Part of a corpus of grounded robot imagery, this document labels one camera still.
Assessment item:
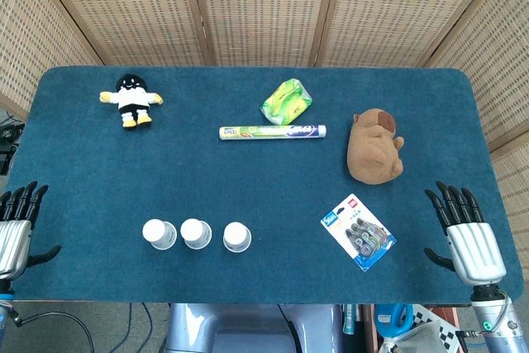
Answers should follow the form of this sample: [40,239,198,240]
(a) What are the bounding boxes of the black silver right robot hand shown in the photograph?
[423,181,508,287]

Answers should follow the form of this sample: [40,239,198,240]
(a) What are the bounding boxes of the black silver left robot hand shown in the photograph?
[0,181,63,282]

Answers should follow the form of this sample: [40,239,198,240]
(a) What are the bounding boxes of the white paper cup blue flowers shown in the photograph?
[141,218,179,251]
[222,222,253,254]
[179,217,213,250]

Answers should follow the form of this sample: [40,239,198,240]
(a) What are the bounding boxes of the black white checkerboard sheet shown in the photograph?
[412,305,464,346]

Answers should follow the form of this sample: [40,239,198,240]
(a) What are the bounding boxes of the grey plastic bag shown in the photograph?
[382,322,446,353]

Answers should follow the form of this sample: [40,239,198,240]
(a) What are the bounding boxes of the correction tape blister pack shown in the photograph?
[320,193,398,273]

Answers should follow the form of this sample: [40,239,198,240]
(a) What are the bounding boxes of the brown capybara plush toy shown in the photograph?
[346,107,405,184]

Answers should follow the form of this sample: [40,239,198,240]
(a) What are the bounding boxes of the black white plush doll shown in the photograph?
[98,73,164,130]

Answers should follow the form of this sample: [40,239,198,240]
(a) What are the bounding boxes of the cling film roll box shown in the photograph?
[218,123,328,142]

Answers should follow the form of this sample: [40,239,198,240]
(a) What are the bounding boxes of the blue felt table mat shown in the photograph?
[0,65,525,305]

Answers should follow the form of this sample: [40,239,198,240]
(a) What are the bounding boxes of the blue grey robot torso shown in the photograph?
[164,303,345,353]

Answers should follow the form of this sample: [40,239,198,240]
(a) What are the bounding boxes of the green tissue pack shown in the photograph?
[260,78,314,126]

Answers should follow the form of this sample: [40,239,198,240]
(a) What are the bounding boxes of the woven wooden folding screen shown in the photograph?
[0,0,529,246]

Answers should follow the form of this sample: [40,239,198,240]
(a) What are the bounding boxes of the blue plastic handle tool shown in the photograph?
[374,303,414,336]

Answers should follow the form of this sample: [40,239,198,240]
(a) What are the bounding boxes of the blue cable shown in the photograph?
[107,303,134,353]

